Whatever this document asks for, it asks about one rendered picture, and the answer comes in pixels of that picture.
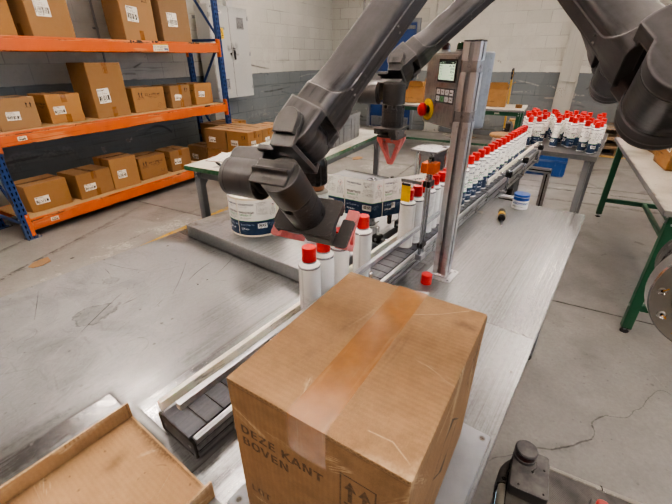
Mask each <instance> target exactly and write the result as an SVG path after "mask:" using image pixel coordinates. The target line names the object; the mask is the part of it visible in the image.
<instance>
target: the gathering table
mask: <svg viewBox="0 0 672 504"><path fill-rule="evenodd" d="M607 137H608V133H605V134H604V137H603V140H602V143H601V146H600V149H598V152H597V153H594V154H593V155H588V154H585V151H586V150H585V151H584V152H576V148H577V147H572V148H565V147H564V146H561V142H562V141H560V144H557V147H556V148H552V147H548V146H549V142H550V141H549V139H548V136H546V140H544V141H543V143H538V146H539V145H541V144H542V145H544V149H543V150H541V153H540V155H545V156H552V157H560V158H568V159H576V160H584V164H583V167H582V170H581V174H580V177H579V180H578V183H577V187H576V190H575V193H574V197H573V200H572V203H571V206H570V210H569V212H573V213H578V214H579V211H580V208H581V204H582V201H583V198H584V195H585V192H586V189H587V185H588V182H589V179H590V176H591V173H592V170H593V167H594V163H595V162H596V161H597V159H598V157H599V155H600V153H601V151H602V149H603V147H604V145H605V143H606V140H607ZM520 179H521V178H519V179H518V180H517V181H516V182H515V183H514V187H513V193H512V196H514V192H516V191H518V187H519V183H520Z"/></svg>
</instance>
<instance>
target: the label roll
mask: <svg viewBox="0 0 672 504"><path fill-rule="evenodd" d="M227 200H228V207H229V214H230V221H231V228H232V231H233V232H234V233H235V234H237V235H240V236H245V237H261V236H267V235H271V234H272V233H271V230H272V228H273V225H274V223H275V221H274V218H275V216H276V213H277V211H278V209H279V207H278V206H277V205H276V203H275V202H274V201H273V200H272V198H271V197H270V196H269V197H268V198H266V199H265V200H256V199H251V198H246V197H240V196H235V195H229V194H227Z"/></svg>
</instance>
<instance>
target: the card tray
mask: <svg viewBox="0 0 672 504"><path fill-rule="evenodd" d="M214 497H215V494H214V490H213V486H212V482H211V481H209V482H208V483H207V484H206V485H204V484H203V483H202V482H201V481H200V480H199V479H197V478H196V477H195V476H194V475H193V474H192V473H191V472H190V471H189V470H188V469H187V468H186V467H185V466H184V465H183V464H182V463H181V462H180V461H179V460H178V459H177V458H176V457H175V456H174V455H173V454H172V453H171V452H170V451H169V450H168V449H166V448H165V447H164V446H163V445H162V444H161V443H160V442H159V441H158V440H157V439H156V438H155V437H154V436H153V435H152V434H151V433H150V432H149V431H148V430H147V429H146V428H145V427H144V426H143V425H142V424H141V423H140V422H139V421H138V420H137V419H135V418H134V417H133V415H132V413H131V410H130V407H129V404H128V402H126V403H125V404H123V405H122V406H120V407H119V408H117V409H116V410H114V411H113V412H111V413H110V414H108V415H107V416H105V417H104V418H102V419H101V420H99V421H98V422H96V423H95V424H93V425H92V426H90V427H89V428H87V429H86V430H84V431H82V432H81V433H79V434H78V435H76V436H75V437H73V438H72V439H70V440H69V441H67V442H66V443H64V444H63V445H61V446H60V447H58V448H57V449H55V450H54V451H52V452H51V453H49V454H48V455H46V456H45V457H43V458H42V459H40V460H39V461H37V462H36V463H34V464H33V465H31V466H30V467H28V468H27V469H25V470H24V471H22V472H20V473H19V474H17V475H16V476H14V477H13V478H11V479H10V480H8V481H7V482H5V483H4V484H2V485H1V486H0V504H209V503H210V502H211V501H212V500H213V498H214Z"/></svg>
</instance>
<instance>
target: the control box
mask: <svg viewBox="0 0 672 504"><path fill-rule="evenodd" d="M462 52H463V51H455V52H437V53H436V54H435V55H434V56H433V57H432V59H431V60H430V61H429V62H428V65H427V75H426V85H425V95H424V103H426V105H429V107H430V110H429V113H426V115H425V116H422V120H423V121H424V122H428V123H431V124H435V125H438V126H442V127H445V128H449V129H452V125H453V122H454V118H455V111H454V110H455V103H456V95H457V88H458V81H459V73H461V67H462V61H463V60H461V59H462ZM440 59H458V66H457V74H456V81H455V83H449V82H439V81H437V79H438V70H439V62H440ZM494 59H495V52H494V51H486V54H485V60H483V67H482V79H481V85H480V91H479V97H478V103H477V109H476V111H475V117H474V121H475V122H474V128H473V129H480V128H482V127H483V123H484V117H485V111H486V105H487V100H488V94H489V88H490V82H491V76H492V71H493V65H494ZM436 87H441V88H449V89H455V94H454V101H453V105H449V104H444V103H438V102H435V95H436Z"/></svg>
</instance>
